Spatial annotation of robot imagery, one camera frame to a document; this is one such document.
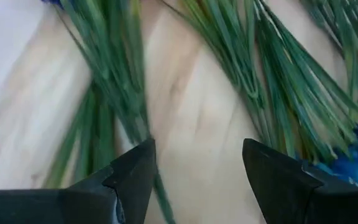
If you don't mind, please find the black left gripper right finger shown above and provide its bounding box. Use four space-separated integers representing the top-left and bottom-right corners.
242 139 358 224

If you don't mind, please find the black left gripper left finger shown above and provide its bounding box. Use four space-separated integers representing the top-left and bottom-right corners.
0 138 157 224

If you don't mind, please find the blue artificial flower bunch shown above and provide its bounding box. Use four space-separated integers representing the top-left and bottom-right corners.
166 0 358 190

